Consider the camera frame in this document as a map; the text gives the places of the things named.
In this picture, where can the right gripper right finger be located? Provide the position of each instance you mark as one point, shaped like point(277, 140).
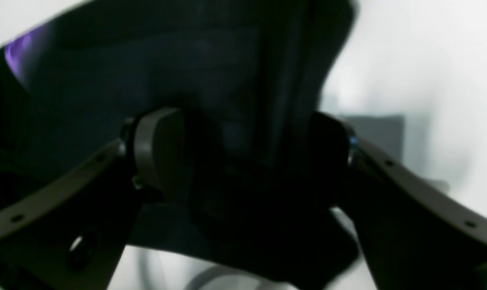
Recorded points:
point(413, 237)

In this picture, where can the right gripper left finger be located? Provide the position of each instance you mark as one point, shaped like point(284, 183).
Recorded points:
point(70, 234)

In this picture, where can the black T-shirt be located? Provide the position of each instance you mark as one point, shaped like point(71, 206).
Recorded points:
point(247, 75)

